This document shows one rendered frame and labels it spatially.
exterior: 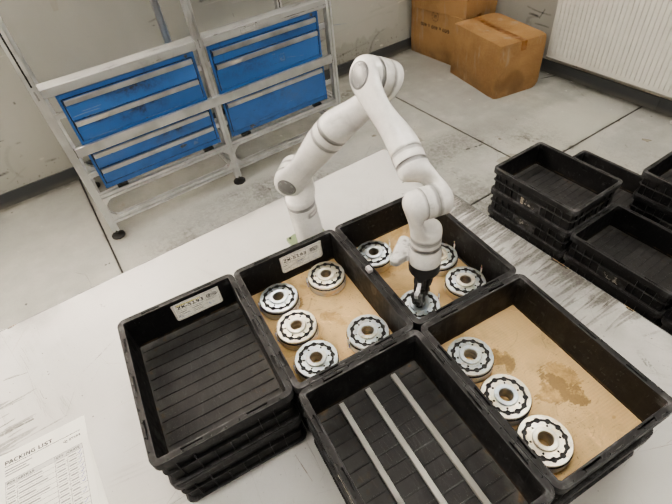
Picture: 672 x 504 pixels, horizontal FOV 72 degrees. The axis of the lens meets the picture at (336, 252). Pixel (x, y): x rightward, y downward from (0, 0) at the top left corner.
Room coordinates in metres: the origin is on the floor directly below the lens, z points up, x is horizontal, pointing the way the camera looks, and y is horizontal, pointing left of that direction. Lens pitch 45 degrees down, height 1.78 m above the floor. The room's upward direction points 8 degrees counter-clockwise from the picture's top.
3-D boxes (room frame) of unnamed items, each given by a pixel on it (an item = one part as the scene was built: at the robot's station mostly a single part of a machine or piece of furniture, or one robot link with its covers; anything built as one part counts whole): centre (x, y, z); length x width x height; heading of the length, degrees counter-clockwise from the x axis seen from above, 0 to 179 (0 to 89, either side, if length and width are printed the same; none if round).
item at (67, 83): (2.64, 0.59, 0.91); 1.70 x 0.10 x 0.05; 118
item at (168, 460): (0.60, 0.34, 0.92); 0.40 x 0.30 x 0.02; 23
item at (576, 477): (0.47, -0.37, 0.92); 0.40 x 0.30 x 0.02; 23
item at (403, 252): (0.74, -0.19, 1.02); 0.11 x 0.09 x 0.06; 61
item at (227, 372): (0.60, 0.34, 0.87); 0.40 x 0.30 x 0.11; 23
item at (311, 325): (0.69, 0.12, 0.86); 0.10 x 0.10 x 0.01
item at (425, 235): (0.73, -0.19, 1.12); 0.09 x 0.07 x 0.15; 104
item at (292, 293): (0.79, 0.17, 0.86); 0.10 x 0.10 x 0.01
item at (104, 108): (2.42, 0.93, 0.60); 0.72 x 0.03 x 0.56; 118
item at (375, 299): (0.72, 0.06, 0.87); 0.40 x 0.30 x 0.11; 23
